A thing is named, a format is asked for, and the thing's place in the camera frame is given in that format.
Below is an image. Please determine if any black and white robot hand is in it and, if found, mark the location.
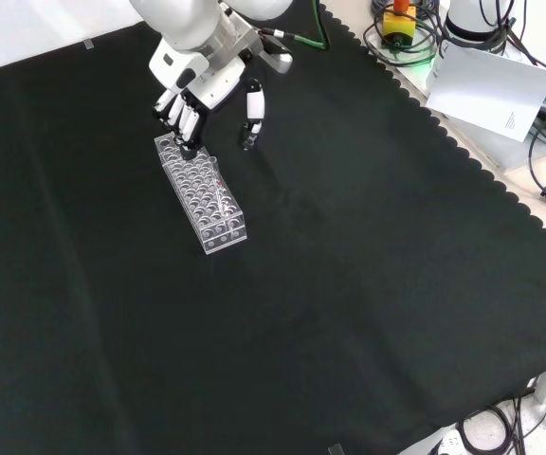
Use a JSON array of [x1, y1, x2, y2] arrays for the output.
[[148, 40, 267, 160]]

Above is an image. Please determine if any clear glass test tube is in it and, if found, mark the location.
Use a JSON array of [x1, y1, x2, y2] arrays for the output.
[[209, 155, 237, 238]]

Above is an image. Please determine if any clear test tube rack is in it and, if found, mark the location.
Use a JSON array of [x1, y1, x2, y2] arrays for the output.
[[153, 134, 248, 257]]

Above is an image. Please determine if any yellow stop button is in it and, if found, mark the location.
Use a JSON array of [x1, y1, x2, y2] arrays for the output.
[[380, 0, 418, 49]]

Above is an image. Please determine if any black bench cloth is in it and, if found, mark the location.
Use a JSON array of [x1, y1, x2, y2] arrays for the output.
[[0, 0, 546, 455]]

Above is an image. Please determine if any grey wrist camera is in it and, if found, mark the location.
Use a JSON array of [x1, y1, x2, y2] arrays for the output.
[[259, 39, 295, 75]]

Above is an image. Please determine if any green cable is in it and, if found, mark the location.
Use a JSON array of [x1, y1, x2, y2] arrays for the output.
[[277, 0, 332, 51]]

